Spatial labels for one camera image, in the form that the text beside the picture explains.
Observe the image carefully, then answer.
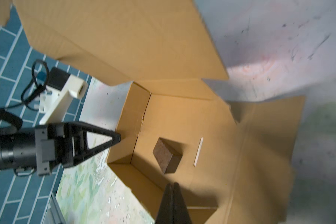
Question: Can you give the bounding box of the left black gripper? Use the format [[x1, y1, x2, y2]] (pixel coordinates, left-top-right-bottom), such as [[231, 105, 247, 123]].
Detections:
[[0, 121, 121, 176]]

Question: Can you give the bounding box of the small dark brown block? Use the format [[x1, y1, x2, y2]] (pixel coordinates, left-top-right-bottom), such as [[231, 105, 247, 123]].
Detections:
[[153, 138, 183, 175]]

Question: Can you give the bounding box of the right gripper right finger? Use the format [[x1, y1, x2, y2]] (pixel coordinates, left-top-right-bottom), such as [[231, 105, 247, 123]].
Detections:
[[172, 183, 192, 224]]

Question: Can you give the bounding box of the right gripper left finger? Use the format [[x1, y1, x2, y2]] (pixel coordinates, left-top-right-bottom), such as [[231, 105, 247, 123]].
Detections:
[[155, 183, 174, 224]]

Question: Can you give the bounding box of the brown cardboard box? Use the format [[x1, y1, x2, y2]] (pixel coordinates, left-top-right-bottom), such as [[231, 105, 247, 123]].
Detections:
[[0, 1, 305, 224]]

